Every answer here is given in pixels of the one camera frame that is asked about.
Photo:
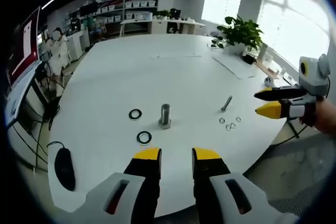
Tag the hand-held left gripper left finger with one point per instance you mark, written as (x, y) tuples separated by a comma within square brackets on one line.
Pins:
[(123, 190)]

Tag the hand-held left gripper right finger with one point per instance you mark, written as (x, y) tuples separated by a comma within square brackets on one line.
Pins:
[(223, 190)]

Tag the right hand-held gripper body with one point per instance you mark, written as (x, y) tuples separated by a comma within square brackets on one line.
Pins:
[(313, 77)]

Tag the large black-rimmed washer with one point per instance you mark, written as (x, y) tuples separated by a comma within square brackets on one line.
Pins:
[(131, 112), (138, 141)]

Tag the silver threaded stud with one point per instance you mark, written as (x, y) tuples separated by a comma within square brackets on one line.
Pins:
[(165, 115)]

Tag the small silver washer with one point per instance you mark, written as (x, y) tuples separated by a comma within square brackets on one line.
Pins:
[(234, 124), (220, 120), (237, 119), (227, 127)]

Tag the person's right hand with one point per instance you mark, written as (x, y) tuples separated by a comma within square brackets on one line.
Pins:
[(328, 116)]

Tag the small white round device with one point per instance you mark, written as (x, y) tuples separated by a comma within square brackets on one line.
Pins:
[(268, 81)]

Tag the wooden tray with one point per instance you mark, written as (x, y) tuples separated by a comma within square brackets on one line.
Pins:
[(266, 68)]

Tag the white upright box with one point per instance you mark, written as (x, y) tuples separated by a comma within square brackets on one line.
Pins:
[(263, 51)]

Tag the small black object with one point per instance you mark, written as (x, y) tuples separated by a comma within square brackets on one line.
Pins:
[(248, 59)]

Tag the silver bolt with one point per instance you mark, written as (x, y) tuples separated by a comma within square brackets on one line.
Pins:
[(227, 102)]

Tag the black computer mouse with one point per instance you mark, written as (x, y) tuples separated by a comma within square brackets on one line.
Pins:
[(65, 169)]

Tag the green potted plant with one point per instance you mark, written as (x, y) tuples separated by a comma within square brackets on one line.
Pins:
[(242, 33)]

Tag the black office chair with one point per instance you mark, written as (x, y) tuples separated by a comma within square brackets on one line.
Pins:
[(173, 19)]

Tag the white side desk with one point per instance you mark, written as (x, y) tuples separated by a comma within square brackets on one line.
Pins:
[(18, 103)]

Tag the white background desk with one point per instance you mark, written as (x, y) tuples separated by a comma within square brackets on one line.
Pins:
[(157, 23)]

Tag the white storage shelf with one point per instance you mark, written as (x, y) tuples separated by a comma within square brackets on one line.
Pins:
[(128, 9)]

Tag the computer monitor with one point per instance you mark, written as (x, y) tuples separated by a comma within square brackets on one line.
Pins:
[(25, 45)]

